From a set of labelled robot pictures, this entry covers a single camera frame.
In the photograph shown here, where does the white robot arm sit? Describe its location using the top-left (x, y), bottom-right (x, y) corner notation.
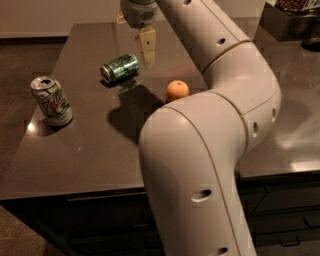
top-left (120, 0), bottom-right (281, 256)

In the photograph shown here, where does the green soda can lying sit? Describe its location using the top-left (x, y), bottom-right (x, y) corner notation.
top-left (100, 54), bottom-right (139, 84)

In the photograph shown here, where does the white upright soda can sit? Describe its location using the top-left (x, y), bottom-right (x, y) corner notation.
top-left (30, 76), bottom-right (73, 127)

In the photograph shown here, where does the orange fruit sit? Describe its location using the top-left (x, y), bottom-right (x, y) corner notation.
top-left (166, 80), bottom-right (190, 102)

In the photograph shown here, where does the dark box with snacks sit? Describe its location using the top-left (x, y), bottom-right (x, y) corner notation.
top-left (259, 2), bottom-right (319, 41)

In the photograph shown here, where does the dark drawer cabinet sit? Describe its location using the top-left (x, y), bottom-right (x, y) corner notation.
top-left (1, 171), bottom-right (320, 256)

